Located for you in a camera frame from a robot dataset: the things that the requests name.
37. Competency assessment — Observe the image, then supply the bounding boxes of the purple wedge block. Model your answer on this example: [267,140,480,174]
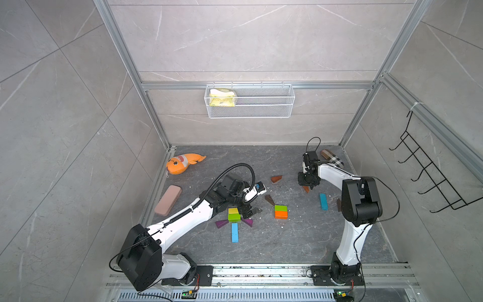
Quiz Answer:
[215,220,229,229]
[241,218,254,227]

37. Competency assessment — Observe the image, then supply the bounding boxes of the green rectangular block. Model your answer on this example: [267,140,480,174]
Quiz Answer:
[228,213,241,223]

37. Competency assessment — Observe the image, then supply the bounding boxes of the light green block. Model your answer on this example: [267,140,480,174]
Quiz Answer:
[274,205,288,212]

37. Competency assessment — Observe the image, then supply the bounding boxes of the light blue block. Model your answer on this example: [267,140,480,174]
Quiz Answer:
[231,223,239,243]

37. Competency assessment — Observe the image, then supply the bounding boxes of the orange rectangular block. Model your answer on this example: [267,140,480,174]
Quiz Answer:
[274,211,288,220]

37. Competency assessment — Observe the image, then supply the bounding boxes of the teal block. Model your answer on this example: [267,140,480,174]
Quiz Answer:
[319,193,328,211]

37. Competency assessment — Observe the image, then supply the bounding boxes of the reddish brown wedge block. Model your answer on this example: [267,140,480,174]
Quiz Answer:
[270,176,283,184]

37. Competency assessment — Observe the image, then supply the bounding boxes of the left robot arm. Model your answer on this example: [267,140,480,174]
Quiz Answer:
[116,173,266,292]

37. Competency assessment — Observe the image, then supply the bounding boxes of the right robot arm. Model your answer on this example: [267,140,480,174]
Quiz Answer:
[298,151,382,284]

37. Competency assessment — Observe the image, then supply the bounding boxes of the plaid brown case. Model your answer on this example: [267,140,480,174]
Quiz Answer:
[320,149,344,169]

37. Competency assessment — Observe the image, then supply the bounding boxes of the orange fish plush toy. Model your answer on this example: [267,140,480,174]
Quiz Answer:
[166,154,206,175]

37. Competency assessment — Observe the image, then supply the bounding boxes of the yellow white cloth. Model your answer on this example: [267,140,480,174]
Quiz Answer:
[208,88,237,107]

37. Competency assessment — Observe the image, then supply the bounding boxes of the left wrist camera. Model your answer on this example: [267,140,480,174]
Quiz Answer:
[244,182,267,203]

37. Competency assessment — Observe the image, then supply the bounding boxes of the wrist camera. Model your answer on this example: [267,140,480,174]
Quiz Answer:
[303,152,308,173]
[244,182,267,203]

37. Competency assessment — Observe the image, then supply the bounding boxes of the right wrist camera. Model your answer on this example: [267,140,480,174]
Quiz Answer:
[303,152,308,173]

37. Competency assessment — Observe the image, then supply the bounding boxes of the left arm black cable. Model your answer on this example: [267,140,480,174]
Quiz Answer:
[108,163,256,301]

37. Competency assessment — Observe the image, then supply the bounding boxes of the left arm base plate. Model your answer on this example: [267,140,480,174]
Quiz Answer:
[161,266,214,286]

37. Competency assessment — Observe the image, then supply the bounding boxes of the white wire mesh basket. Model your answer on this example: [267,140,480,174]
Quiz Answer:
[204,84,296,119]

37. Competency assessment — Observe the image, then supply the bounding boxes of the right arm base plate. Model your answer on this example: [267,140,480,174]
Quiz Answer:
[309,265,365,286]

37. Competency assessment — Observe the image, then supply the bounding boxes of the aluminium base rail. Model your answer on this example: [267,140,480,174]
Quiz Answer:
[100,263,427,301]

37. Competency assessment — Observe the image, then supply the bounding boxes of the black wire hook rack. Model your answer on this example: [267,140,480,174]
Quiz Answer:
[389,111,482,214]

